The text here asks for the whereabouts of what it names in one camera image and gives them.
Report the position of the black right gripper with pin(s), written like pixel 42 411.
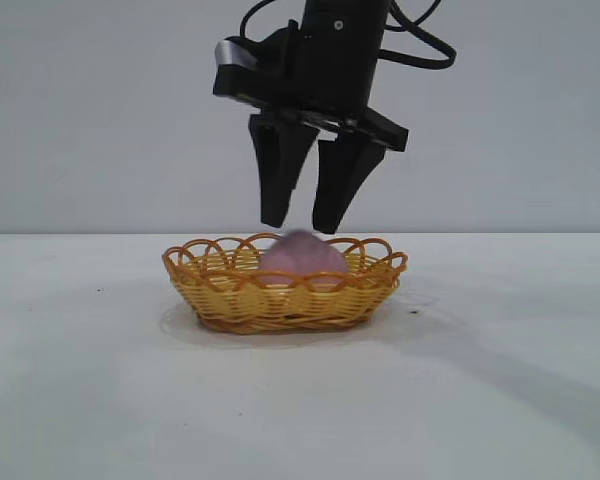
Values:
pixel 340 65

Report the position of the pink peach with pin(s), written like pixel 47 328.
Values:
pixel 300 257

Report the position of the yellow woven wicker basket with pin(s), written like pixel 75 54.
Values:
pixel 280 305

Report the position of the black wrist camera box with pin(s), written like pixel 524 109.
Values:
pixel 260 75

